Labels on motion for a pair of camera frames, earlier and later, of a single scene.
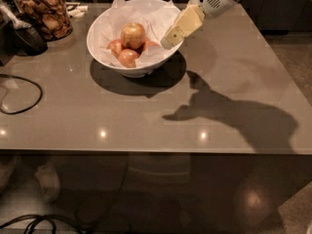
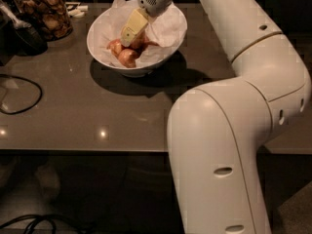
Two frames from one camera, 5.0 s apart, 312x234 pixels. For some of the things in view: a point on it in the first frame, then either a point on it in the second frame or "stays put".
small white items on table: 74,10 stays put
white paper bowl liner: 155,17 stays put
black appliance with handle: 19,35 stays put
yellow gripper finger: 188,22 → 136,24
